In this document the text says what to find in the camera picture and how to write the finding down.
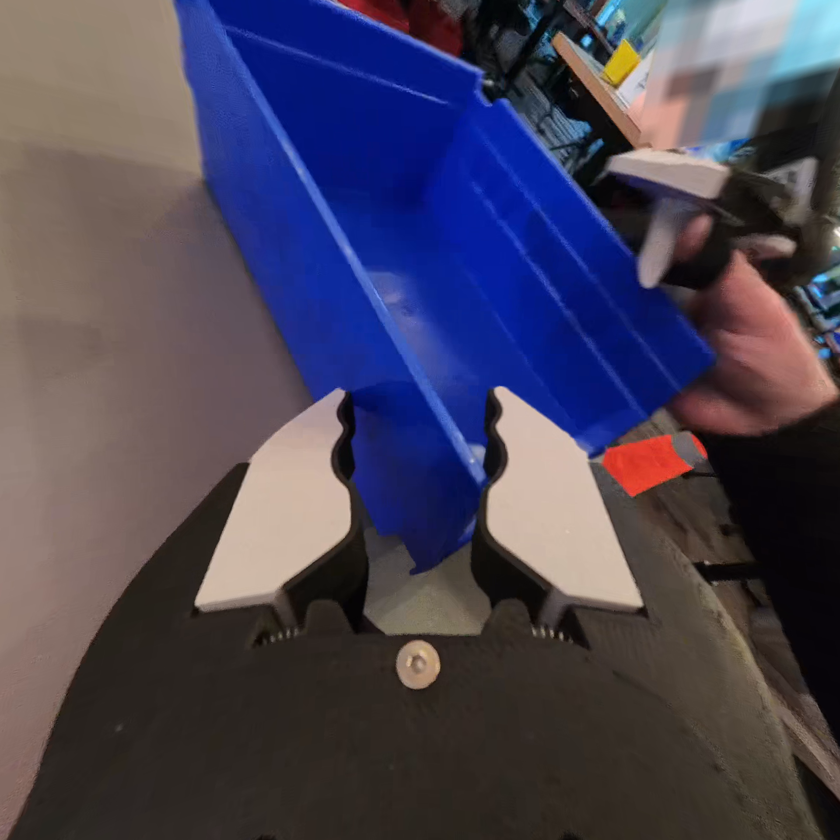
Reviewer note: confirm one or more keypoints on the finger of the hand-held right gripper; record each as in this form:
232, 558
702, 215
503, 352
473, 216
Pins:
676, 172

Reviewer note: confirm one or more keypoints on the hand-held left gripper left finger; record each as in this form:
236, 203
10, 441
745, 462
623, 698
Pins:
282, 518

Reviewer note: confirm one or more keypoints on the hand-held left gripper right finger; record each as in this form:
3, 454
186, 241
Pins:
558, 525

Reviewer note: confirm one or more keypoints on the blue plastic box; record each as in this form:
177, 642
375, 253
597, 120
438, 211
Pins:
367, 216

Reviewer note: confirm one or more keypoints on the person's right forearm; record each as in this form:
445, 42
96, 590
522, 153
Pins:
794, 525

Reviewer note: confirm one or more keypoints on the person's right hand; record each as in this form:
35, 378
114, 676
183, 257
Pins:
761, 341

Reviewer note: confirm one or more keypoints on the wooden table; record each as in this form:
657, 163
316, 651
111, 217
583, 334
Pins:
607, 92

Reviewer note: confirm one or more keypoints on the orange grey object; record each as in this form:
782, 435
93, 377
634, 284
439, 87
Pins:
646, 463

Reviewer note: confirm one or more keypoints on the yellow plastic bin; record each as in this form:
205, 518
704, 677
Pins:
620, 62

